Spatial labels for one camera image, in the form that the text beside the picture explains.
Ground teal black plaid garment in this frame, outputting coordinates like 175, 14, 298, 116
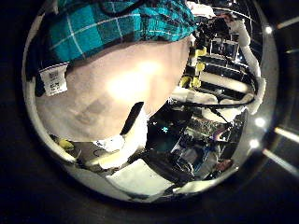
34, 0, 198, 97

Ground black control box green light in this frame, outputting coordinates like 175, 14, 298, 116
146, 105, 194, 154

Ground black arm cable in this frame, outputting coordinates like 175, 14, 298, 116
173, 98, 257, 110

